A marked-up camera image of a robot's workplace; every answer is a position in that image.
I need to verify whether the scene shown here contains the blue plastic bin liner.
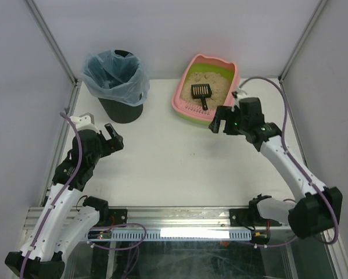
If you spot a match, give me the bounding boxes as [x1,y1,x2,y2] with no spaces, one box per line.
[80,50,150,106]

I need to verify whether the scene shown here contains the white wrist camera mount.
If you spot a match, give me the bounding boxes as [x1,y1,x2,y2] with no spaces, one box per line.
[70,113,99,133]
[232,88,248,100]

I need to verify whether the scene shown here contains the beige cat litter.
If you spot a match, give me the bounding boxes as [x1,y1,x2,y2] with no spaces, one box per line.
[181,71,232,106]

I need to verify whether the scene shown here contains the left aluminium frame post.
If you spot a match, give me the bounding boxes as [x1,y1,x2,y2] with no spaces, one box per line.
[23,0,78,85]

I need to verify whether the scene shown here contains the black slotted litter scoop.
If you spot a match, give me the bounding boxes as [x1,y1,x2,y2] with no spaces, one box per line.
[191,84,212,110]

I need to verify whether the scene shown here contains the black trash bin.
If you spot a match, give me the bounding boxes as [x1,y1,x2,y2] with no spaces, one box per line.
[97,49,144,124]

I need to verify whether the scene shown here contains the aluminium frame post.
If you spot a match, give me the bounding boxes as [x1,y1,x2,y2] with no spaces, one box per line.
[278,0,329,83]
[23,0,78,85]

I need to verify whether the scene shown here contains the right aluminium frame post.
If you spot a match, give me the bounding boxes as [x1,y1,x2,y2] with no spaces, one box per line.
[278,0,329,83]

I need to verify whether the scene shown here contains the pink green litter box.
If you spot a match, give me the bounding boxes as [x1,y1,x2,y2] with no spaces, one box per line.
[171,54,240,124]

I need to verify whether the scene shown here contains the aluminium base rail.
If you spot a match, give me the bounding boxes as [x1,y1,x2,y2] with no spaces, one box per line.
[24,205,293,233]

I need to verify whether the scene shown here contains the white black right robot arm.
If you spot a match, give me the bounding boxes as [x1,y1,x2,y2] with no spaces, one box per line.
[209,97,343,239]

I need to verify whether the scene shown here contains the white slotted cable duct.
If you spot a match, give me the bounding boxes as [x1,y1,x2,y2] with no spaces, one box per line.
[80,228,253,242]

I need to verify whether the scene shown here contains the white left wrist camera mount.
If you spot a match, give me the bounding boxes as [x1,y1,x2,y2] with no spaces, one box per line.
[70,113,99,133]

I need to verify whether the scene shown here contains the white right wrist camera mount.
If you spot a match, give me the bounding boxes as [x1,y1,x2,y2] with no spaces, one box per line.
[232,88,248,100]

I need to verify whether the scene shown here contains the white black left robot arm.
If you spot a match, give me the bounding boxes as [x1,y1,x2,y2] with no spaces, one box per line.
[5,123,124,278]

